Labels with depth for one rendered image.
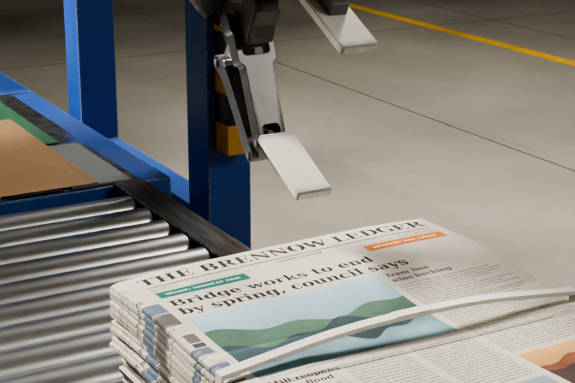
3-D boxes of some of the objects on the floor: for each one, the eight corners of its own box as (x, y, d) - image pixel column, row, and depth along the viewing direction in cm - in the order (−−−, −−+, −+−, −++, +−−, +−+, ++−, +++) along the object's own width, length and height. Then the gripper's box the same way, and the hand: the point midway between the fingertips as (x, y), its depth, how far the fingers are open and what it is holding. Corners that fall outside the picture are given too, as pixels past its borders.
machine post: (133, 436, 280) (104, -296, 237) (96, 445, 276) (60, -298, 233) (118, 420, 288) (88, -293, 244) (82, 429, 284) (44, -294, 240)
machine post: (257, 574, 230) (250, -322, 186) (214, 589, 226) (197, -325, 182) (235, 550, 238) (224, -317, 194) (193, 564, 233) (172, -320, 190)
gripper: (290, -178, 97) (429, -23, 83) (229, 75, 113) (338, 239, 99) (203, -177, 93) (333, -15, 80) (153, 85, 109) (255, 256, 96)
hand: (328, 115), depth 90 cm, fingers open, 13 cm apart
